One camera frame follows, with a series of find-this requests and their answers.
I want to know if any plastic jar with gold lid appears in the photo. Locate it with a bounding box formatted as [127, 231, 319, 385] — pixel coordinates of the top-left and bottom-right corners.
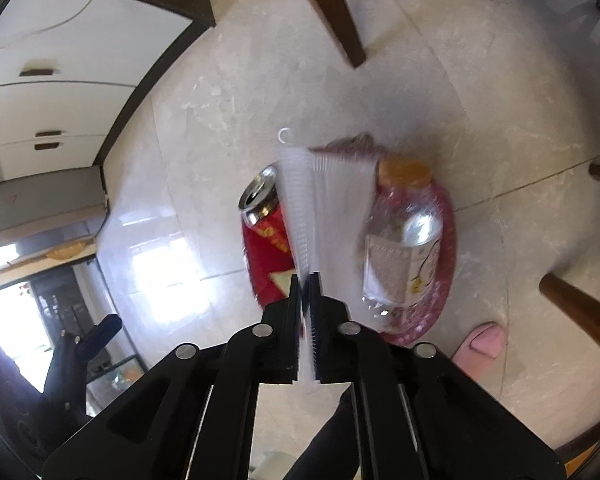
[361, 156, 444, 322]

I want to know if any pink slipper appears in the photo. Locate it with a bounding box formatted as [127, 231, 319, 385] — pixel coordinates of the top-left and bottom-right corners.
[451, 322, 509, 387]

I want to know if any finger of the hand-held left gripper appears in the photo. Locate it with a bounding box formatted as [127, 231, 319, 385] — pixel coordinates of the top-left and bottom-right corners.
[76, 314, 124, 357]

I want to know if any white drawer cabinet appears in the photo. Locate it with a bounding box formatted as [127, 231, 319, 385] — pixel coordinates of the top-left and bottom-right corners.
[0, 0, 217, 192]

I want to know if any white face mask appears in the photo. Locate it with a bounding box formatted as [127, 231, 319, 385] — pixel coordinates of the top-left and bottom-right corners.
[278, 127, 379, 387]

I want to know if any person's leg in black trousers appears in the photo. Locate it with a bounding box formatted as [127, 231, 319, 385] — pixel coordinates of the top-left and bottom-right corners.
[284, 385, 362, 480]

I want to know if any pink waste basket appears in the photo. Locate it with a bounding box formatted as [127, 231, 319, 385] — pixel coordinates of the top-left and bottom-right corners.
[241, 132, 459, 347]

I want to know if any red drink can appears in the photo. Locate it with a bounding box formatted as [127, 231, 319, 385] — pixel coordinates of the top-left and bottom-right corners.
[237, 164, 301, 243]

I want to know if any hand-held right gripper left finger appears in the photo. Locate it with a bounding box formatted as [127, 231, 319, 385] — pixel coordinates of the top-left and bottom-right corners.
[42, 274, 304, 480]

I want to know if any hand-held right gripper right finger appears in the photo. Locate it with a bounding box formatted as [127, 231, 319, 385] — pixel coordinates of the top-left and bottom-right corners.
[307, 272, 566, 480]

